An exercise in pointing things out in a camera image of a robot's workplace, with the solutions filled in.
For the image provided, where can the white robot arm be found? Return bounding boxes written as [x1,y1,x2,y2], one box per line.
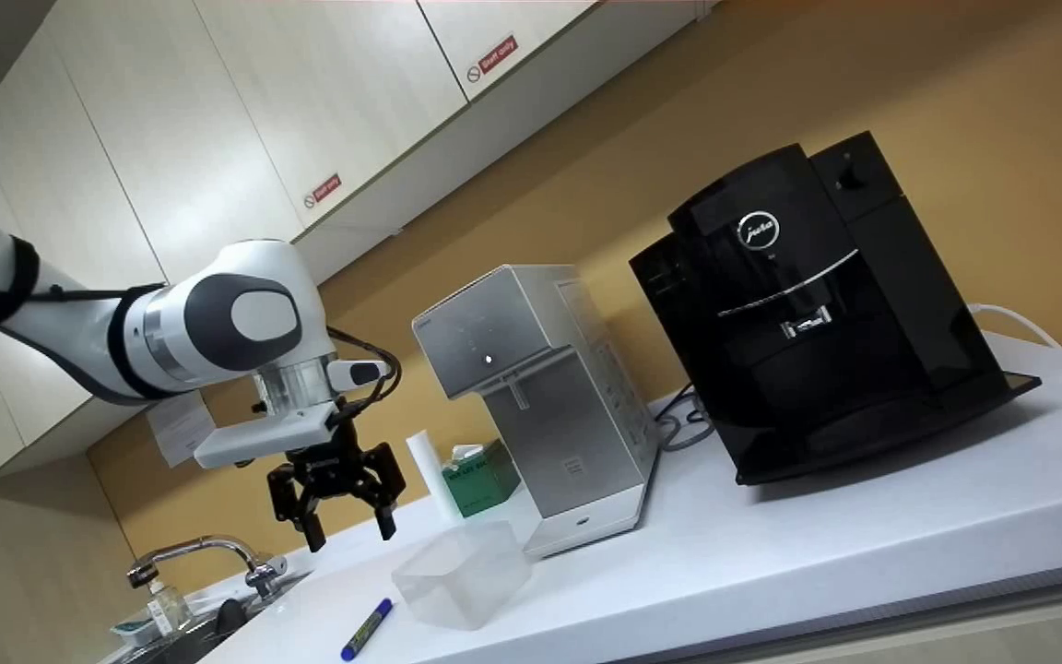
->
[0,223,406,549]

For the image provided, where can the translucent plastic container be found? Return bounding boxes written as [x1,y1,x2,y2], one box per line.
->
[393,519,533,629]

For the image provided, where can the white wall cabinets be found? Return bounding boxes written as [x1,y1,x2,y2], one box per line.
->
[0,0,712,473]

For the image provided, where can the white paper roll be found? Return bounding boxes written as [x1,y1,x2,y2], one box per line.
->
[406,431,463,522]

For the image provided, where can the green tissue box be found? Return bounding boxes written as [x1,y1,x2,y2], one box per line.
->
[444,441,522,516]

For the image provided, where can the black power cable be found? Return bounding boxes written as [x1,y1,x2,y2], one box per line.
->
[653,380,716,455]

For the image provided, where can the black coffee machine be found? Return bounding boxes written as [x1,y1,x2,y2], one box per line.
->
[632,132,1033,483]

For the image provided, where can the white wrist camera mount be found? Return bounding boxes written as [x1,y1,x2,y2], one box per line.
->
[147,356,393,469]

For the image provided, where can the chrome sink faucet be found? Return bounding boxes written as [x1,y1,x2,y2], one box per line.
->
[127,533,286,598]

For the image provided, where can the white cable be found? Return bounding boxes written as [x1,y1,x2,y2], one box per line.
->
[970,300,1062,354]

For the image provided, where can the silver water dispenser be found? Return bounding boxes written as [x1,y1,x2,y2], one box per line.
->
[412,266,661,559]

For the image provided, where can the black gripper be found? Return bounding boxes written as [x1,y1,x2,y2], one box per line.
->
[265,425,406,552]

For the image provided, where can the blue capped marker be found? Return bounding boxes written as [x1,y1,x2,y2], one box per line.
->
[338,598,394,664]

